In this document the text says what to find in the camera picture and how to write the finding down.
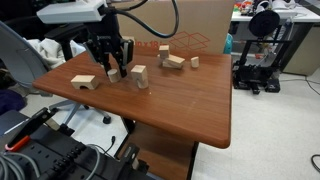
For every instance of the white cloth on chair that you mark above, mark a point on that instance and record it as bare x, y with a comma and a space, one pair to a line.
50, 51

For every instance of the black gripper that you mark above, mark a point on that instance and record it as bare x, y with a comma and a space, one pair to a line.
106, 30

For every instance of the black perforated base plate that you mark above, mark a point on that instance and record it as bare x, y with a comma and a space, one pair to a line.
46, 156

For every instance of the wooden cylinder block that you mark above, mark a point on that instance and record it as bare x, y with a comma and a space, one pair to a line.
114, 77

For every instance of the black 3D printer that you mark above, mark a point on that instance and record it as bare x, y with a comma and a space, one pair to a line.
253, 73

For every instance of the black clamp bracket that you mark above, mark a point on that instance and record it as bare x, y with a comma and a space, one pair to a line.
133, 161

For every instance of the wooden cube block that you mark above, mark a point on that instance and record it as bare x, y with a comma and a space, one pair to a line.
164, 51

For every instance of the white background desk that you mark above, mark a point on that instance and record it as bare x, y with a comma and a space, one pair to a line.
301, 16

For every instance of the large cardboard box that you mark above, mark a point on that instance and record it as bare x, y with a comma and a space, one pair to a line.
200, 20

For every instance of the flat wooden plank block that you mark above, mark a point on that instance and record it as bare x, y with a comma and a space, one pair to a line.
174, 61

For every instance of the low wooden arch block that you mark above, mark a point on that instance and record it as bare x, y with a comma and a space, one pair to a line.
85, 80

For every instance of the small wooden half cylinder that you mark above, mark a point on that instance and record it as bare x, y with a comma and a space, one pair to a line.
195, 62

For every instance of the black filament spool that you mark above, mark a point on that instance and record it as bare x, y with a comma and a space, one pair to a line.
264, 22

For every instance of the teal plastic object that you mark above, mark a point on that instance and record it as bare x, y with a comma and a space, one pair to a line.
228, 44

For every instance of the grey office chair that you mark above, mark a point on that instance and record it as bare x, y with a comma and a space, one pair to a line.
20, 63

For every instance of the dark purple bag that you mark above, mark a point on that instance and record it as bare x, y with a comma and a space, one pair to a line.
10, 101

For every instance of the brown table leg panel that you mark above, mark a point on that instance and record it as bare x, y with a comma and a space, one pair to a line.
163, 156

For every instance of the tall wooden arch block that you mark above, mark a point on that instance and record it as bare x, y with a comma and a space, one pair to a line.
139, 74

